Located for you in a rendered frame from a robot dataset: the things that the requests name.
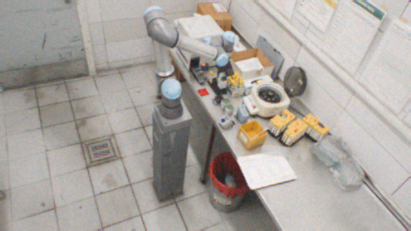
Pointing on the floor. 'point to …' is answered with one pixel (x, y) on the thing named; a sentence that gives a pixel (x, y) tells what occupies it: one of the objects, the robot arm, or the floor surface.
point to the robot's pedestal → (169, 159)
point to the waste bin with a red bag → (225, 200)
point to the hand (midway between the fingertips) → (222, 81)
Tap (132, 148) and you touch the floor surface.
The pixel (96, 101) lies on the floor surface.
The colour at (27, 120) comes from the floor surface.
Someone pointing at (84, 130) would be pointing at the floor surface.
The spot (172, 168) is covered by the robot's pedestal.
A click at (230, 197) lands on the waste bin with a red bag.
